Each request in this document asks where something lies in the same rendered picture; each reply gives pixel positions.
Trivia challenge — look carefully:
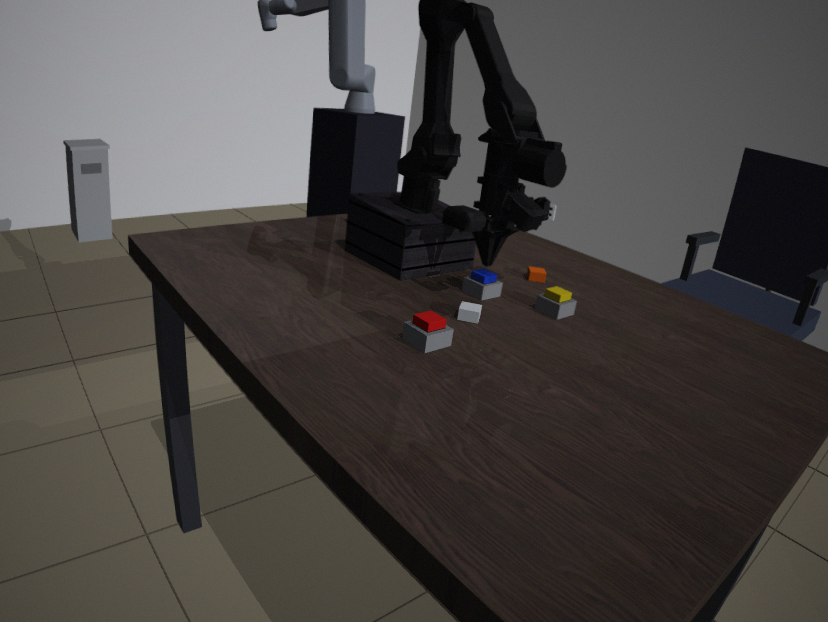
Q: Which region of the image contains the orange block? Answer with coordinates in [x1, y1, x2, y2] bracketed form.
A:
[527, 267, 547, 282]

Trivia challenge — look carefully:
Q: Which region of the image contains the blue button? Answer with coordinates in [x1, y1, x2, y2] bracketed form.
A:
[462, 269, 502, 301]

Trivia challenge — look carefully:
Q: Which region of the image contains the red button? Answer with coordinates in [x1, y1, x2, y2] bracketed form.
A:
[402, 311, 454, 353]

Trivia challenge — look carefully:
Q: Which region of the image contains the yellow button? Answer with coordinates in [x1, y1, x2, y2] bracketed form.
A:
[535, 286, 576, 320]

